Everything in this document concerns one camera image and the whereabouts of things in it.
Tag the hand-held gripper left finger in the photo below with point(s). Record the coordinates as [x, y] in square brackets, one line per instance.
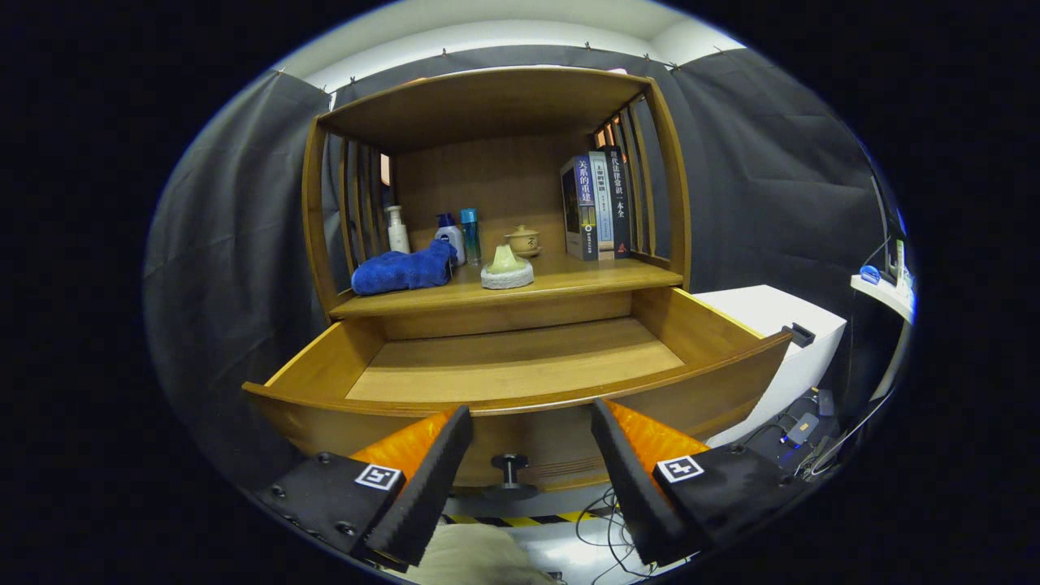
[422, 487]

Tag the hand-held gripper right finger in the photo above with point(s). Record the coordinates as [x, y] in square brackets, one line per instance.
[634, 487]

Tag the black drawer knob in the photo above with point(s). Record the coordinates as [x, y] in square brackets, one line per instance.
[509, 469]

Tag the wooden drawer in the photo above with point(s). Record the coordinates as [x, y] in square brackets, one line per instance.
[520, 366]

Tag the pale green flask grey base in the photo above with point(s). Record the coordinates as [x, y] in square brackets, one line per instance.
[507, 266]

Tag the wooden countertop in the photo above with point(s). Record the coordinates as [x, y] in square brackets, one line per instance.
[585, 280]

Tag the wooden cabinet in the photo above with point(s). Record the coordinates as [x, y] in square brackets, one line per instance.
[487, 101]

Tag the beige cloth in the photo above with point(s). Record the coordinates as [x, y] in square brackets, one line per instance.
[471, 561]

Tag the yellow black hazard tape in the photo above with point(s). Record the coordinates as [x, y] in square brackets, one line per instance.
[520, 517]

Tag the black floor device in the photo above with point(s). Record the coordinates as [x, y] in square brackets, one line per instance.
[800, 426]

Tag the white box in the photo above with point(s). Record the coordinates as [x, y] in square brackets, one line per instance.
[772, 325]

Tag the blue towel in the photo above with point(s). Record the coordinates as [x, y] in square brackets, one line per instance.
[402, 272]

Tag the white bottle blue cap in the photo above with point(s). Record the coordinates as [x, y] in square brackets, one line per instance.
[452, 240]

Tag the white pump bottle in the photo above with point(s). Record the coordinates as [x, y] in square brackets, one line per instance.
[397, 236]

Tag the teal bottle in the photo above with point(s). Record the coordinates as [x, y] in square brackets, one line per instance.
[470, 236]

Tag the beige lidded teacup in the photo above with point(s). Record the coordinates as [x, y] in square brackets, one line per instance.
[522, 240]

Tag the blue spine book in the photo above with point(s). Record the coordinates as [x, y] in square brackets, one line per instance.
[578, 207]

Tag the white spine book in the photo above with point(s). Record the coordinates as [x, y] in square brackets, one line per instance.
[603, 203]

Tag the black spine book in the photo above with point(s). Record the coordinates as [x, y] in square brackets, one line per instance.
[621, 199]

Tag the white side table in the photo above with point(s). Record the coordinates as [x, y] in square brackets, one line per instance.
[881, 294]

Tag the small blue object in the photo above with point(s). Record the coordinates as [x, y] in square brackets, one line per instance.
[869, 274]

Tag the black backdrop cloth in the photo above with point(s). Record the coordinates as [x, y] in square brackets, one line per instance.
[772, 179]

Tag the small black bracket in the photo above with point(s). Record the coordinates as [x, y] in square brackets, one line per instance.
[800, 334]

